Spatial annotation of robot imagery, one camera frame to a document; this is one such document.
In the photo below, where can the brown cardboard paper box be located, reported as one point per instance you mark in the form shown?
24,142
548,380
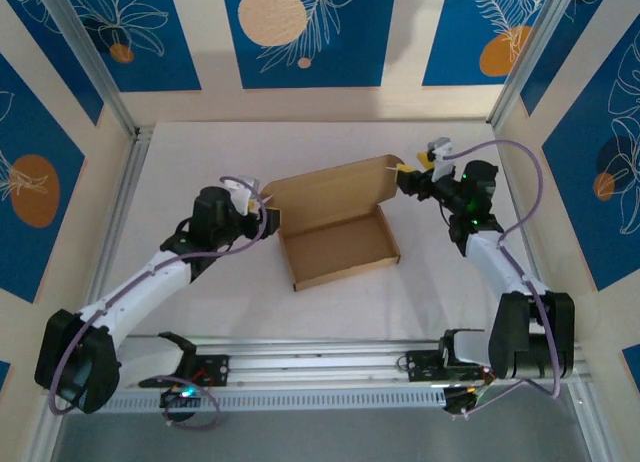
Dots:
335,242

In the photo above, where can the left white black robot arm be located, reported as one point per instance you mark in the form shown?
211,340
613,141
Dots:
135,292

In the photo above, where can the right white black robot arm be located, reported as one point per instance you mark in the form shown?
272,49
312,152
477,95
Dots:
500,267

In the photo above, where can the aluminium side rail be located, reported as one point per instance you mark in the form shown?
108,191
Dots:
130,182
510,182

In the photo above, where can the blue floral wall panel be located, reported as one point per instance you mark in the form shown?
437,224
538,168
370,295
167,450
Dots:
450,42
65,74
45,132
575,207
150,72
350,57
560,62

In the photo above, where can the aluminium frame post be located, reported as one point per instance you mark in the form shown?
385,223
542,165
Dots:
531,57
90,57

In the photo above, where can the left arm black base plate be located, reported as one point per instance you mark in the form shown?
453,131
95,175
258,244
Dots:
215,369

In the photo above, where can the aluminium base rail beam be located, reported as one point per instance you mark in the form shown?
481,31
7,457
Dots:
320,367

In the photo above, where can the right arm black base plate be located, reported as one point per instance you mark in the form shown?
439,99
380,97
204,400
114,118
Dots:
422,367

